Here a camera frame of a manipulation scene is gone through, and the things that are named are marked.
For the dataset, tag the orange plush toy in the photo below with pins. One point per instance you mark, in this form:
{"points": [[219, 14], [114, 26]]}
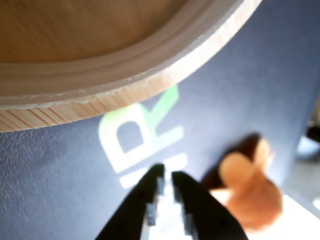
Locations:
{"points": [[250, 195]]}

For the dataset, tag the blue mat with logo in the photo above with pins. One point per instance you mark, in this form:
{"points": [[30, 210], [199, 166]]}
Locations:
{"points": [[62, 180]]}

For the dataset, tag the round bamboo wooden box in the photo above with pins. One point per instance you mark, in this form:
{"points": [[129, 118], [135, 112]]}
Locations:
{"points": [[87, 50]]}

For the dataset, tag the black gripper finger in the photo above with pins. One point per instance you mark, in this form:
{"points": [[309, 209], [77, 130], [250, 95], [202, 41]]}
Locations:
{"points": [[200, 212], [136, 200]]}

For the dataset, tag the white paper sheet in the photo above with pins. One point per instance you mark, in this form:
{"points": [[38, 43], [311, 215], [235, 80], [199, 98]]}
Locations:
{"points": [[295, 225]]}

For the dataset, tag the light blue flat object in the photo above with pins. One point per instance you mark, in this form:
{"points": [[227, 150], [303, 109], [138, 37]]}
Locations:
{"points": [[308, 148]]}

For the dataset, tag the small black object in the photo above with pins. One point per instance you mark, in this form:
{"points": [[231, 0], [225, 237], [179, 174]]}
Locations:
{"points": [[314, 133]]}

